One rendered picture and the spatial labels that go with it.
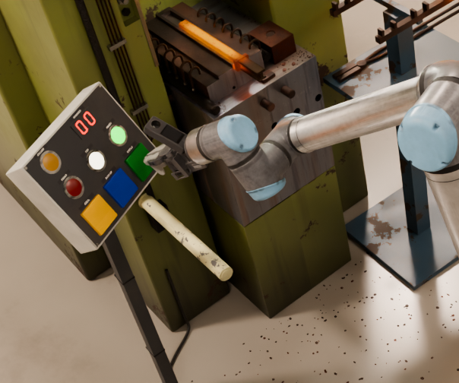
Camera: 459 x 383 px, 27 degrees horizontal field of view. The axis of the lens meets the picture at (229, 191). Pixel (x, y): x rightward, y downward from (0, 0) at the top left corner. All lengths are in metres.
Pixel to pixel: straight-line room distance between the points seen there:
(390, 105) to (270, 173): 0.37
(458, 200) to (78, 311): 2.01
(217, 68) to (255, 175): 0.62
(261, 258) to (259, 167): 0.95
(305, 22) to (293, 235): 0.70
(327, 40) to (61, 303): 1.40
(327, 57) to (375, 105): 1.15
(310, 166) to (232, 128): 0.91
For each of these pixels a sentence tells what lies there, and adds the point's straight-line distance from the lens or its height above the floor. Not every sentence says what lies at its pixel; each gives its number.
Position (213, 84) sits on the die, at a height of 0.97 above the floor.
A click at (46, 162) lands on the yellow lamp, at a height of 1.17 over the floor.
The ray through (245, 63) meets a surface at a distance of 2.72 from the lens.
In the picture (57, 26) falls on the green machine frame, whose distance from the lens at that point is 2.57.
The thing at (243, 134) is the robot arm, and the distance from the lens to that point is 2.19.
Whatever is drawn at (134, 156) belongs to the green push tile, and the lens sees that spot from 2.48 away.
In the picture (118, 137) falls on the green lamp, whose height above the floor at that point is 1.09.
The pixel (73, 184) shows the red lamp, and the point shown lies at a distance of 2.36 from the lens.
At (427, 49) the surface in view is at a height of 0.75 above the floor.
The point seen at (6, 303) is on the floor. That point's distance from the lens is 3.76.
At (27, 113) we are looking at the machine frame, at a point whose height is 0.81.
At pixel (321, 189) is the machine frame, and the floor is 0.41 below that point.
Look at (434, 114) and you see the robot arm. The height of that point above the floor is 1.43.
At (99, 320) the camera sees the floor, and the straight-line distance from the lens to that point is 3.54.
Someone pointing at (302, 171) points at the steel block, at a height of 0.53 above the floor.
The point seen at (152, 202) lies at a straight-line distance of 2.92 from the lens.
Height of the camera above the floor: 2.58
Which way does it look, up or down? 42 degrees down
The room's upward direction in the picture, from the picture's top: 16 degrees counter-clockwise
